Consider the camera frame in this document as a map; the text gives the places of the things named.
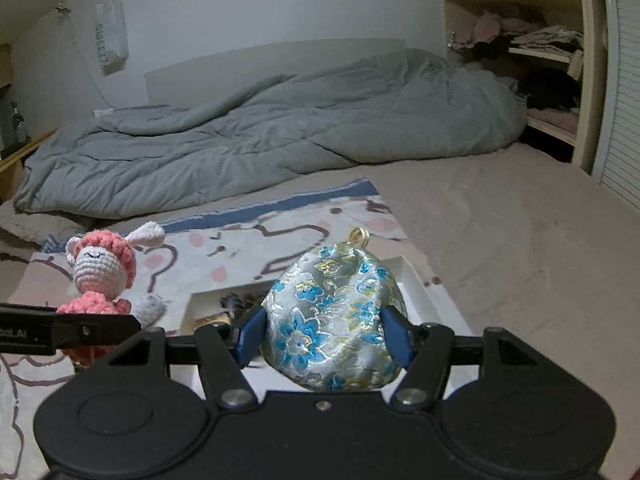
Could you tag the white cardboard box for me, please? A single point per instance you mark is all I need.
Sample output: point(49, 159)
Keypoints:
point(425, 300)

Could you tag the printed cartoon blanket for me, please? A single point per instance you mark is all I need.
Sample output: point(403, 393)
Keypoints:
point(225, 255)

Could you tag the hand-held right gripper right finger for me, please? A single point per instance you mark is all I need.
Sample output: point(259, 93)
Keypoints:
point(397, 335)

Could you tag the green glass bottle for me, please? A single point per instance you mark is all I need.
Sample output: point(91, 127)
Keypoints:
point(20, 125)

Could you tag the pink clothes pile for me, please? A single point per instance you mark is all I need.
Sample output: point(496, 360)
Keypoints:
point(487, 30)

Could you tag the wooden bedside shelf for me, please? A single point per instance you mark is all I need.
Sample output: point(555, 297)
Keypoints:
point(15, 160)

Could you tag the grey duvet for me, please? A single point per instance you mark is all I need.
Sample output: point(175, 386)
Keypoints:
point(250, 140)

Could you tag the white slatted door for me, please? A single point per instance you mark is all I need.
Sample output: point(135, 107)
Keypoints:
point(622, 85)

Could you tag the fluffy beige blanket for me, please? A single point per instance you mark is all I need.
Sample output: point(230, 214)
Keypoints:
point(30, 225)

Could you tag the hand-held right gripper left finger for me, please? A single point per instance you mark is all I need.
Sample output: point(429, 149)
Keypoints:
point(250, 335)

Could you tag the folded beige cloth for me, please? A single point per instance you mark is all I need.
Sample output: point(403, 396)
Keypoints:
point(547, 37)

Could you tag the cream wardrobe shelf unit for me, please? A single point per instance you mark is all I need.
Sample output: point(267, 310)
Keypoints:
point(592, 85)

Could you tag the white power strip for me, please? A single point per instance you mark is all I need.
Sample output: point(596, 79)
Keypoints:
point(104, 111)

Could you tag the floral brocade pouch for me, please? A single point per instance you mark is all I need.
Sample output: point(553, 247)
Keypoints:
point(330, 310)

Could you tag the pink crochet doll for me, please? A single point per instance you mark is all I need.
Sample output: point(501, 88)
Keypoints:
point(100, 265)

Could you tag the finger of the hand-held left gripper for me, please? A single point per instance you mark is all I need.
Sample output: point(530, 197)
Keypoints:
point(100, 330)

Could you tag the white bag on wall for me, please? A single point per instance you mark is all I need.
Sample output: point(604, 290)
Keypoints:
point(111, 35)

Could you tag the folded pink cloth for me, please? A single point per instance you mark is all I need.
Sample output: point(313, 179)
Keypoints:
point(555, 119)

